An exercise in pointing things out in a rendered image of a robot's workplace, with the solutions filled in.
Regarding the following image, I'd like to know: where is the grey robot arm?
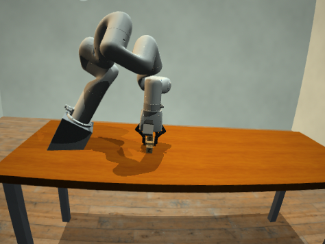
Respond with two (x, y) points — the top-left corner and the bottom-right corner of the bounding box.
(64, 12), (171, 127)

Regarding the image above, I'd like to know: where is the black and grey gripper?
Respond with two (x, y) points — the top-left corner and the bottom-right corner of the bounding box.
(135, 108), (166, 146)

